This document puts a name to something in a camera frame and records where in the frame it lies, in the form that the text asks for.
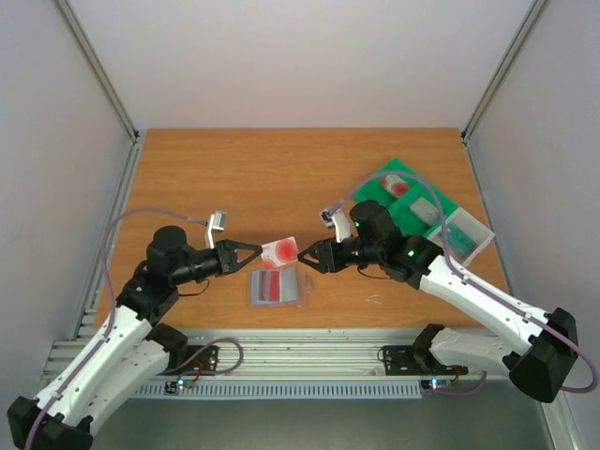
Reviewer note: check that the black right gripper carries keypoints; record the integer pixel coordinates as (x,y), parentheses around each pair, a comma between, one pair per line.
(329,256)

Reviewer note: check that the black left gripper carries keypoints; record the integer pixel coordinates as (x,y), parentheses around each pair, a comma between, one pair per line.
(228,259)

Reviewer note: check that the white red circle card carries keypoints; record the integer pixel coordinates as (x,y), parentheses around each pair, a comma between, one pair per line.
(279,253)

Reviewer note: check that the red stripe card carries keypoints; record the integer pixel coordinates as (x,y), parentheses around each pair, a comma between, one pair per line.
(268,286)

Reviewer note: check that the pink leather card holder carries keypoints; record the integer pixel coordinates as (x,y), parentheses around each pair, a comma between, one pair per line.
(294,288)

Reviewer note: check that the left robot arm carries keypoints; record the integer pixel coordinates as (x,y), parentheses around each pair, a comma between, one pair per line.
(131,346)

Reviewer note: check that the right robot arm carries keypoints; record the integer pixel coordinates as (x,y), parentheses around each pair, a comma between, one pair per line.
(531,347)

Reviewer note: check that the red circle card stack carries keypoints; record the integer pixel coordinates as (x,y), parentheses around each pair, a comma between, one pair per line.
(395,185)

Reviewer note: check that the teal card stack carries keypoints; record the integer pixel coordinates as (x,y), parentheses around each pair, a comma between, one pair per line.
(459,241)

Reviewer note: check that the large green bin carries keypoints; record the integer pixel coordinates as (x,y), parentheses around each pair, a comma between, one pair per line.
(374,191)

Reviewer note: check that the small green bin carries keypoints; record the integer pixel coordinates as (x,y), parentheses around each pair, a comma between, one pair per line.
(409,223)

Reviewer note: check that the white bin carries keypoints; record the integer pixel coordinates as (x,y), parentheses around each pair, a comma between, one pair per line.
(478,232)

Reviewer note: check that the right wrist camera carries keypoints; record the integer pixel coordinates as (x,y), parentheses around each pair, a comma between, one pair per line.
(338,222)

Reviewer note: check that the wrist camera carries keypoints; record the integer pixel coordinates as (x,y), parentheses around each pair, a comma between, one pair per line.
(338,222)
(215,224)

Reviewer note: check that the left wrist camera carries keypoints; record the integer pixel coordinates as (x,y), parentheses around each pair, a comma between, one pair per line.
(215,224)

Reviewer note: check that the aluminium front rail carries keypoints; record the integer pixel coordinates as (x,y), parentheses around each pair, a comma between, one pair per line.
(345,354)

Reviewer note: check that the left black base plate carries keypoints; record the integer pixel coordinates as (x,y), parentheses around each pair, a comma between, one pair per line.
(207,360)

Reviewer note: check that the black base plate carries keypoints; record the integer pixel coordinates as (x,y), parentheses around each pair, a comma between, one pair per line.
(405,360)
(207,360)

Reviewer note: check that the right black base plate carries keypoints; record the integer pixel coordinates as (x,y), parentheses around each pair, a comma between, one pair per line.
(405,360)

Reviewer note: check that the aluminium frame post left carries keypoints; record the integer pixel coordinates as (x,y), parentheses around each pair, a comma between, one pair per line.
(82,41)

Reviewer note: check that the aluminium frame post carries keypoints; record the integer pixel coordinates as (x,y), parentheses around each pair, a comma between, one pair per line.
(82,41)
(516,45)

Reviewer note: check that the grey slotted cable duct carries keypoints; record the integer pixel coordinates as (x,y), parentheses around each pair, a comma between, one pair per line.
(258,390)

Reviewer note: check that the aluminium frame post right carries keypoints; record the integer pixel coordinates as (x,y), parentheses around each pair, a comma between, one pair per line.
(516,45)

